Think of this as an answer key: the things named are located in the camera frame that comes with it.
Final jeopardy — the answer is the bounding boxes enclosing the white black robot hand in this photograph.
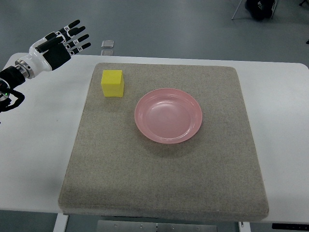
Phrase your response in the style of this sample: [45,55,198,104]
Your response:
[15,20,91,79]

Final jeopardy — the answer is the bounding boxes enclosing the yellow block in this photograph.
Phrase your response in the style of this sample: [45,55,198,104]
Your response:
[101,70,124,98]

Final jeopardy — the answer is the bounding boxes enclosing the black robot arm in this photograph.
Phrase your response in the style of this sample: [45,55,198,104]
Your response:
[0,66,26,113]

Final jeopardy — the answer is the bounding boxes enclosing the pink plate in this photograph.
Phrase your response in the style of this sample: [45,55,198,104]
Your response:
[134,88,203,144]

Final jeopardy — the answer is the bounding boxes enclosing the clear floor outlet cover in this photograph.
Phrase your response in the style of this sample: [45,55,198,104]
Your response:
[101,40,114,48]

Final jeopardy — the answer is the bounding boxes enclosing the beige fabric mat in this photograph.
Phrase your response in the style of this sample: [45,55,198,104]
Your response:
[57,62,269,221]

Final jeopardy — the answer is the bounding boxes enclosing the white table leg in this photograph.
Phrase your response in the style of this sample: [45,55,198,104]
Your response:
[53,214,69,232]

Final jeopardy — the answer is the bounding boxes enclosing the grey metal stand leg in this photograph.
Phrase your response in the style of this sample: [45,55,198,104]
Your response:
[231,0,243,20]

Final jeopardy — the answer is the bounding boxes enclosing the dark bag on floor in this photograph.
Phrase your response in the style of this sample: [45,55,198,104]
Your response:
[245,0,276,21]

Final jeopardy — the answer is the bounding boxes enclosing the metal table base plate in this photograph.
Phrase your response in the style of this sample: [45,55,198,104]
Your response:
[97,220,218,232]

